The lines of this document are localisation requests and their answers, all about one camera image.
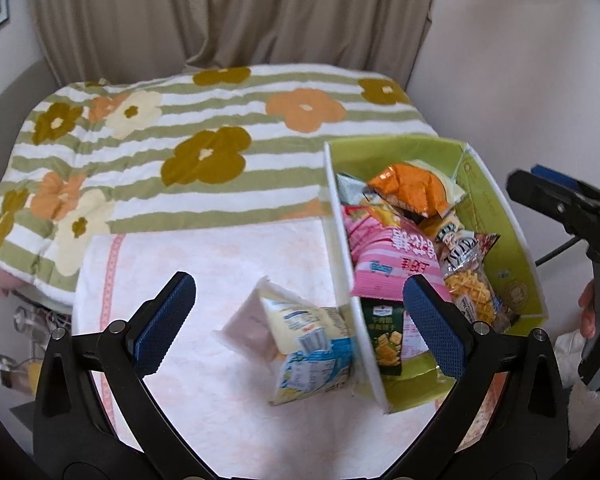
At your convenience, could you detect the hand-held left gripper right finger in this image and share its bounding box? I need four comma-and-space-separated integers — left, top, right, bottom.
377, 275, 571, 480

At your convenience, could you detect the zigzag print waffle snack bag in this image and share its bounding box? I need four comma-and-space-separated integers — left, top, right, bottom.
432, 215, 518, 333

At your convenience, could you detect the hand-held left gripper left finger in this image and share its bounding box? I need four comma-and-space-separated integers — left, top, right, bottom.
32, 271, 216, 480

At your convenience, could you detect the orange snack bag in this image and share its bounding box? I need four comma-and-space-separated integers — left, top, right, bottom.
362, 160, 466, 218

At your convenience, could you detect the pink patterned table cloth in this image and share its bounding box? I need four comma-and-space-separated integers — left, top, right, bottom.
75, 217, 506, 480

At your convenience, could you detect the pale blue snack bag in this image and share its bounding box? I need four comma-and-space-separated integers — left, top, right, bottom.
257, 280, 356, 406

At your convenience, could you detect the black cable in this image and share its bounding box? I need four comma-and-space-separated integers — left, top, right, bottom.
532, 232, 588, 267

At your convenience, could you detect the person's right hand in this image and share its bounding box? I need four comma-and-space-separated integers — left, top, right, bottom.
578, 280, 599, 341

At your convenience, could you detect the flower print striped blanket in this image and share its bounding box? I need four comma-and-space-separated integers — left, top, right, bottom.
0, 62, 438, 293

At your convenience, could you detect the tangle of white cables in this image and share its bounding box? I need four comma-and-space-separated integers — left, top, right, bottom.
11, 305, 76, 356

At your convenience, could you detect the green cardboard box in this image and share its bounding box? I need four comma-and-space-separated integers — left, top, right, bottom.
322, 134, 551, 415

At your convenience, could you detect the dark red snack packet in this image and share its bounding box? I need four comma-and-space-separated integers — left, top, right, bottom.
472, 230, 502, 266

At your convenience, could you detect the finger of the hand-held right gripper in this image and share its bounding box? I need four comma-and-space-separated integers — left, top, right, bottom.
529, 163, 593, 195
506, 169, 588, 231

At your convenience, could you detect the green cracker packet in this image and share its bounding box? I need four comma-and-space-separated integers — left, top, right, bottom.
361, 297, 406, 378

